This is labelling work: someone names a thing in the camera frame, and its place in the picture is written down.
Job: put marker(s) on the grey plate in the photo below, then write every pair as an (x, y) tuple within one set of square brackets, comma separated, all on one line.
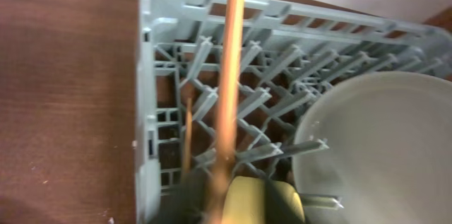
[(389, 150)]

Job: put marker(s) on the yellow bowl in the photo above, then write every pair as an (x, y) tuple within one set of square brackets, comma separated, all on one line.
[(252, 200)]

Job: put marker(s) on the wooden chopstick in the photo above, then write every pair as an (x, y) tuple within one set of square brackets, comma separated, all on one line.
[(226, 121), (186, 162)]

